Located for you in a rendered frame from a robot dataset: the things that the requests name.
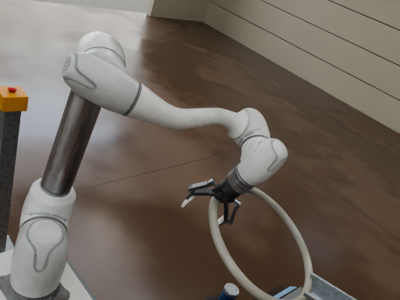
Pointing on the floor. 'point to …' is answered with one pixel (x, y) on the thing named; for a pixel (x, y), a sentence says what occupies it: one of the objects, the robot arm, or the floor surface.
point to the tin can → (229, 292)
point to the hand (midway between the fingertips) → (199, 214)
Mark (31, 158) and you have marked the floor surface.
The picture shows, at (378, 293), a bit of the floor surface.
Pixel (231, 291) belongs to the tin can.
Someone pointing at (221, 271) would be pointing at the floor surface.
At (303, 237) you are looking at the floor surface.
